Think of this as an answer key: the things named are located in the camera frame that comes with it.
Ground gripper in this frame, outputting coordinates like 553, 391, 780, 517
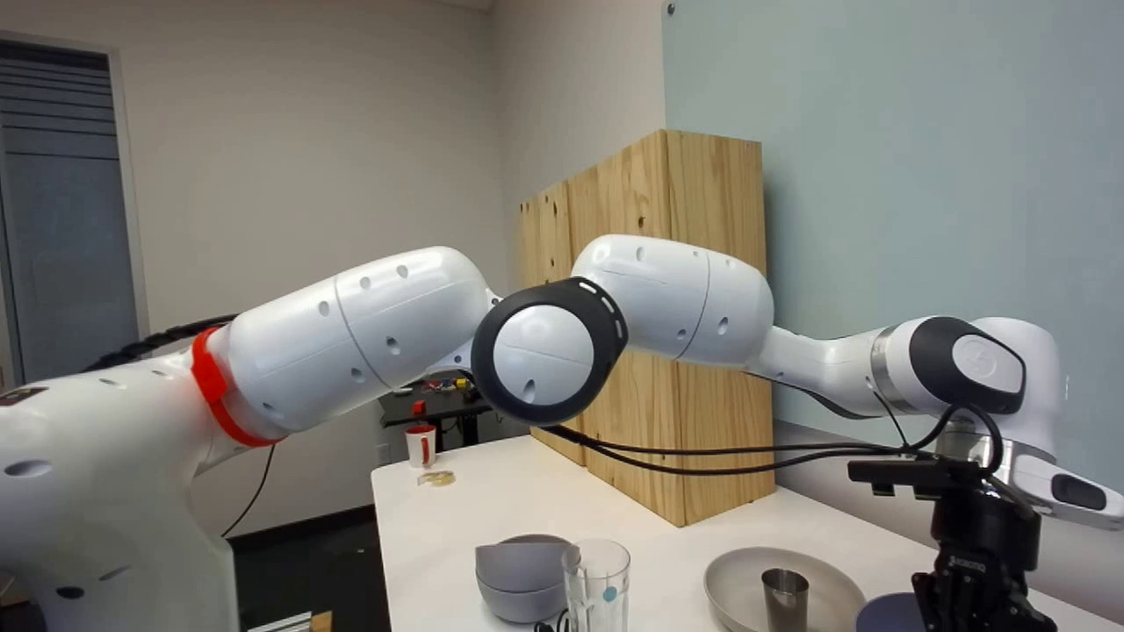
911, 488, 1060, 632

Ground dark blue bowl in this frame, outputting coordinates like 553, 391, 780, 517
855, 592, 928, 632

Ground metal cup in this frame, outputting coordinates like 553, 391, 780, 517
760, 567, 811, 632

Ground grey plate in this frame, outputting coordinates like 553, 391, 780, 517
702, 547, 868, 632

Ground clear drinking glass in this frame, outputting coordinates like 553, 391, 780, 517
561, 538, 632, 632

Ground grey bowl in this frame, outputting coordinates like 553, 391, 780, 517
478, 579, 572, 625
474, 534, 581, 595

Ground glass whiteboard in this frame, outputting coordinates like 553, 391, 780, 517
661, 0, 1124, 492

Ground wooden cabinet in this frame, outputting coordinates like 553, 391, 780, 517
517, 129, 777, 528

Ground black table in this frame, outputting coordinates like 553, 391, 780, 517
378, 376, 494, 450

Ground window with blinds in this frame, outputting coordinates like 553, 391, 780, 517
0, 33, 148, 389

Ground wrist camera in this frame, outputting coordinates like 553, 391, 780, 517
847, 456, 986, 499

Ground white mug with red handle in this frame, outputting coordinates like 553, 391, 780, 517
404, 424, 438, 470

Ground black cable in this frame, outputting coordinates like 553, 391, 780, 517
221, 442, 278, 539

